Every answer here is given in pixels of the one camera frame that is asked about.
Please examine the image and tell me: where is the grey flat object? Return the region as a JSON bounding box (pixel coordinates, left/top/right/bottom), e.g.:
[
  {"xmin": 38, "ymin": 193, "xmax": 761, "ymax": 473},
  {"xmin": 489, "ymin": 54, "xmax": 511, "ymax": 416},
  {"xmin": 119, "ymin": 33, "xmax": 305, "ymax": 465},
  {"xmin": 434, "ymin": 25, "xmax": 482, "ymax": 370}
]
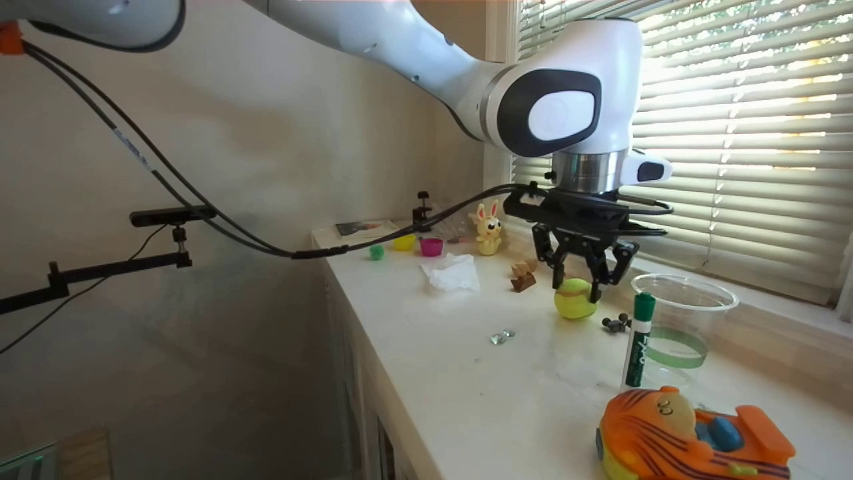
[{"xmin": 333, "ymin": 220, "xmax": 382, "ymax": 237}]

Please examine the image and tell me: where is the brown wooden toy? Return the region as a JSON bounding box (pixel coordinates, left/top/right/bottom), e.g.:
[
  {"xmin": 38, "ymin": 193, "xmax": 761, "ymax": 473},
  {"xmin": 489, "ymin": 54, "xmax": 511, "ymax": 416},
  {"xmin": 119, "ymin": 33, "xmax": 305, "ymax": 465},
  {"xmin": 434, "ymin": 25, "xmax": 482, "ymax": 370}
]
[{"xmin": 507, "ymin": 256, "xmax": 541, "ymax": 294}]

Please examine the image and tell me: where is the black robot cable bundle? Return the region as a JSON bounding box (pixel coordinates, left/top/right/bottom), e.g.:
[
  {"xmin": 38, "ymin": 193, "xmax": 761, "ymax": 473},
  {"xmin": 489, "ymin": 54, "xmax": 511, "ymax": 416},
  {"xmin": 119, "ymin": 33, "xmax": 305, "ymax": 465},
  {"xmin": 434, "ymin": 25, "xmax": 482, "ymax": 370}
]
[{"xmin": 0, "ymin": 25, "xmax": 545, "ymax": 262}]

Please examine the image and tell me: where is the white cloth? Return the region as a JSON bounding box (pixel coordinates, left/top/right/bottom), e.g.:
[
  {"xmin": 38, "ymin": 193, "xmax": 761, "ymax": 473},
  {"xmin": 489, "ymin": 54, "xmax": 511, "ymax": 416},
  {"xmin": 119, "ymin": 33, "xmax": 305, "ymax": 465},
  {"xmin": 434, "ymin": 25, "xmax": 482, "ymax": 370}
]
[{"xmin": 419, "ymin": 250, "xmax": 485, "ymax": 298}]

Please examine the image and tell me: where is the yellow bunny figure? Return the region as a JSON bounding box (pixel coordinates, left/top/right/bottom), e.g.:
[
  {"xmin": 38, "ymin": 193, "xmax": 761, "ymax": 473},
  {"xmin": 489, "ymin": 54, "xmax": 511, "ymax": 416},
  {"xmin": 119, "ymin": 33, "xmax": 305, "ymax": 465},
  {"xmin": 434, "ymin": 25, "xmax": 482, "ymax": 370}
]
[{"xmin": 466, "ymin": 200, "xmax": 507, "ymax": 258}]

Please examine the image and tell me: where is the aluminium rail frame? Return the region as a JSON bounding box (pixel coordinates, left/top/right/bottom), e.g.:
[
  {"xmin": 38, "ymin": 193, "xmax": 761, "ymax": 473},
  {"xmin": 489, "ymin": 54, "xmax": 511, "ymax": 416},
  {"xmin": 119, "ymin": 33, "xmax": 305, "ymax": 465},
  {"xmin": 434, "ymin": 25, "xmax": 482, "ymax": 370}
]
[{"xmin": 0, "ymin": 441, "xmax": 62, "ymax": 480}]

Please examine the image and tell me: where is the small black object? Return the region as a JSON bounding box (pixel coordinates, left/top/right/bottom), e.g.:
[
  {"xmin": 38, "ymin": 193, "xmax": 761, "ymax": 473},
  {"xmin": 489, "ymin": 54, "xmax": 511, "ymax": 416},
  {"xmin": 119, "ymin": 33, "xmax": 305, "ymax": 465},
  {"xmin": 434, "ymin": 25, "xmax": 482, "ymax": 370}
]
[{"xmin": 599, "ymin": 312, "xmax": 634, "ymax": 340}]

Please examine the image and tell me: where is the yellow bowl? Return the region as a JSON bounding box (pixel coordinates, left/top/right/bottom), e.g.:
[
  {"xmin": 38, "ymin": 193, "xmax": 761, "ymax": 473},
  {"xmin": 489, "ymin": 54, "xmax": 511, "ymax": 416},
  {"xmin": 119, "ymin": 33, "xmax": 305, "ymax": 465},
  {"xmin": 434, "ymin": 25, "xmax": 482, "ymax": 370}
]
[{"xmin": 387, "ymin": 232, "xmax": 422, "ymax": 256}]

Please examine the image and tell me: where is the thin black camera cable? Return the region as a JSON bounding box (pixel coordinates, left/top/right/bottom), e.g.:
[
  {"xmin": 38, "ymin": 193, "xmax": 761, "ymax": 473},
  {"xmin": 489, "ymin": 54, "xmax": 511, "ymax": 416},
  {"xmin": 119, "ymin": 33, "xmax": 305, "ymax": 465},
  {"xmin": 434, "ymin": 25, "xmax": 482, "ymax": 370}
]
[{"xmin": 0, "ymin": 224, "xmax": 177, "ymax": 358}]

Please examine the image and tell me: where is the green marker pen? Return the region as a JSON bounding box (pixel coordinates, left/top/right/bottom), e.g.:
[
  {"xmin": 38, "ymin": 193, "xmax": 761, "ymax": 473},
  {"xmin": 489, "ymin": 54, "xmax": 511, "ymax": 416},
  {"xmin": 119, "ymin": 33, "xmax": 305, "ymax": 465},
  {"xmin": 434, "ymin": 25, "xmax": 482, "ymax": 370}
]
[{"xmin": 625, "ymin": 292, "xmax": 658, "ymax": 390}]

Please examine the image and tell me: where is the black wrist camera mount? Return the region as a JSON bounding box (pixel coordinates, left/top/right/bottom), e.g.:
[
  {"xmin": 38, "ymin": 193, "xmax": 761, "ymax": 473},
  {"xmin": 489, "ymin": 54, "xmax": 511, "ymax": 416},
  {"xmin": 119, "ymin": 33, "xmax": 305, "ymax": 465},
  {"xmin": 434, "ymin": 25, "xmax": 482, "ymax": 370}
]
[{"xmin": 501, "ymin": 184, "xmax": 674, "ymax": 241}]

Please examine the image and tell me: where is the yellow-green tennis ball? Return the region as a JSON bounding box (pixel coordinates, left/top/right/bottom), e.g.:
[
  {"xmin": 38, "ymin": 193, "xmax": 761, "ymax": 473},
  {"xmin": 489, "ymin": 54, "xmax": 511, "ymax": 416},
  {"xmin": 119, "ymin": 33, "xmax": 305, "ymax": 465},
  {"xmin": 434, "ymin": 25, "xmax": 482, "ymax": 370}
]
[{"xmin": 551, "ymin": 276, "xmax": 603, "ymax": 325}]

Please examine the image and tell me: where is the black stereo camera bar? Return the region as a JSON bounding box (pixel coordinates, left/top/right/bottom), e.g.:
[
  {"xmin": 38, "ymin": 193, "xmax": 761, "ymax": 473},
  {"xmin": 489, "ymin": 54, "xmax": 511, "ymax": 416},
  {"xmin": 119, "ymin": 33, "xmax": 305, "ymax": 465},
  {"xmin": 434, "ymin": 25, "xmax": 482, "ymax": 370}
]
[{"xmin": 127, "ymin": 204, "xmax": 218, "ymax": 230}]

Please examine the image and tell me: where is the clear plastic cup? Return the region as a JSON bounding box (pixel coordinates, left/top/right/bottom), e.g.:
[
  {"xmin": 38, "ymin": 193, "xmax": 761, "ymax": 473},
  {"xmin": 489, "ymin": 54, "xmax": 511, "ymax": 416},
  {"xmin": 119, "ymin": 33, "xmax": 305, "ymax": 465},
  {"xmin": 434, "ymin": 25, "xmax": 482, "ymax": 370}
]
[{"xmin": 630, "ymin": 269, "xmax": 741, "ymax": 370}]

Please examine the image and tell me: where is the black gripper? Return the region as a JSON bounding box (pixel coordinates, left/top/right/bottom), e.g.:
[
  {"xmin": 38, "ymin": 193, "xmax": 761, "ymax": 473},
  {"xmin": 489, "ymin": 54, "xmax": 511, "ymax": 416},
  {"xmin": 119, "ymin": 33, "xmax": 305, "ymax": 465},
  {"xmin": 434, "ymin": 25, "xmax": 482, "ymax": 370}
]
[{"xmin": 530, "ymin": 220, "xmax": 642, "ymax": 308}]

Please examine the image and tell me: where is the black camera on stand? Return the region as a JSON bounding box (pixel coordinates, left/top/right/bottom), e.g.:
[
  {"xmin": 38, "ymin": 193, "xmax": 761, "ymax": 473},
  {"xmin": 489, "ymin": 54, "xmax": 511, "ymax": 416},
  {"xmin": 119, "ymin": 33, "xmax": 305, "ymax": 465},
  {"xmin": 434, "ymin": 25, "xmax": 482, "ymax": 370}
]
[{"xmin": 411, "ymin": 186, "xmax": 438, "ymax": 234}]

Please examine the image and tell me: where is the white counter cabinet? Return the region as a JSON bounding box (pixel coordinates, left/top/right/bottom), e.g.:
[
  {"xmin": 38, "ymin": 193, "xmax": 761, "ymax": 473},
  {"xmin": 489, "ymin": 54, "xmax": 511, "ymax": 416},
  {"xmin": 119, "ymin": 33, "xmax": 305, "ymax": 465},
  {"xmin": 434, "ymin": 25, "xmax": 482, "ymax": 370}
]
[{"xmin": 310, "ymin": 222, "xmax": 853, "ymax": 480}]

